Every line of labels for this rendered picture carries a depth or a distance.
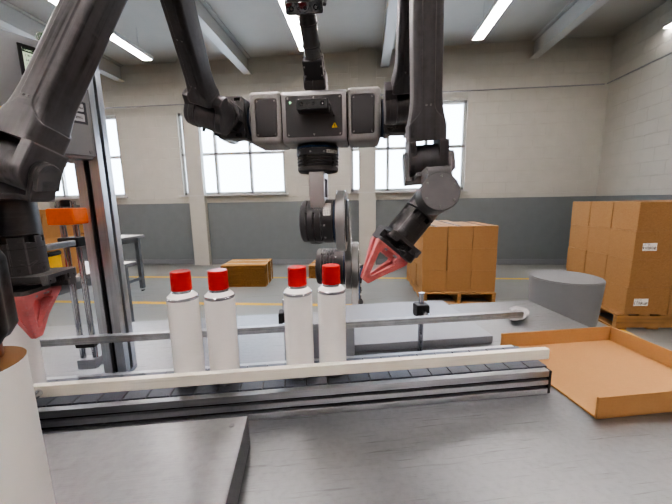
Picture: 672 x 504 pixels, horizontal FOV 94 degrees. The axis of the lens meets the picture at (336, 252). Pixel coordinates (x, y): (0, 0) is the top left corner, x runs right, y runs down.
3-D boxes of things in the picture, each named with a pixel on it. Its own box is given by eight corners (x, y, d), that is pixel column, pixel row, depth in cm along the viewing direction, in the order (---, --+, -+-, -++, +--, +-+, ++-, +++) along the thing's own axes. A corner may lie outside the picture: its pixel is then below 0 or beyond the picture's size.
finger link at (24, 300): (35, 346, 44) (22, 281, 43) (-20, 350, 44) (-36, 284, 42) (70, 326, 51) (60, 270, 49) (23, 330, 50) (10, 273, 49)
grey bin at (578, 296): (542, 370, 221) (550, 284, 211) (512, 341, 266) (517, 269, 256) (612, 372, 216) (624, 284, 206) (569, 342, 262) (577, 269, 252)
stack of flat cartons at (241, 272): (221, 287, 451) (219, 265, 446) (233, 278, 503) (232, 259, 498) (266, 286, 450) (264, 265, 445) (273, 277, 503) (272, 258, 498)
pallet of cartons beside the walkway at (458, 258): (496, 305, 355) (501, 226, 341) (422, 305, 360) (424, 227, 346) (461, 279, 473) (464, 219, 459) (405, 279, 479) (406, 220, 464)
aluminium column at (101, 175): (105, 378, 68) (54, 37, 57) (117, 367, 72) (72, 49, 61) (127, 376, 68) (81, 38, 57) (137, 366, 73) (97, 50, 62)
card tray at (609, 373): (596, 419, 53) (599, 397, 52) (499, 348, 78) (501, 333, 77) (749, 404, 56) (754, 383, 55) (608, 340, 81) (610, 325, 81)
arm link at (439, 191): (449, 152, 58) (401, 156, 58) (469, 126, 46) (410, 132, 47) (453, 217, 57) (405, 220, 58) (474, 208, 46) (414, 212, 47)
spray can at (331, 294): (320, 378, 57) (317, 268, 54) (318, 364, 62) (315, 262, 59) (348, 376, 58) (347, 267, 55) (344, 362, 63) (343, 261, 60)
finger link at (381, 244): (352, 272, 54) (387, 229, 53) (346, 264, 61) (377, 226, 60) (382, 296, 55) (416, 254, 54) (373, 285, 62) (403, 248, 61)
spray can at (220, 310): (207, 388, 55) (196, 273, 52) (215, 372, 60) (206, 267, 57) (237, 385, 56) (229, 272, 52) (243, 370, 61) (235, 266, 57)
